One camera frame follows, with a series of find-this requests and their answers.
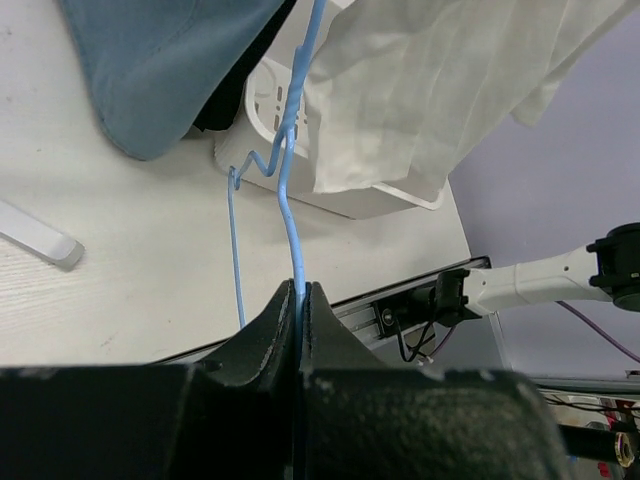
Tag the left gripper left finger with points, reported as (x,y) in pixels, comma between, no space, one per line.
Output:
(228,414)

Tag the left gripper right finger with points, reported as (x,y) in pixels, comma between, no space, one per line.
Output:
(363,419)

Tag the white skirt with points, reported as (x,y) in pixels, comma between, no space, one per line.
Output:
(401,87)

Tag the blue denim skirt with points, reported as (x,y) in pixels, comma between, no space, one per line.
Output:
(150,66)

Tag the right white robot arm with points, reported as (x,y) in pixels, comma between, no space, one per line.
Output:
(606,270)

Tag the white plastic basket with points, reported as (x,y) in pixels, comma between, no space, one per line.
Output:
(260,115)

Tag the silver clothes rack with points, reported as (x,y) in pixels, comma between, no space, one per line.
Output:
(39,239)

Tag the black garment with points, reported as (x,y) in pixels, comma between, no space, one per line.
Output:
(219,111)

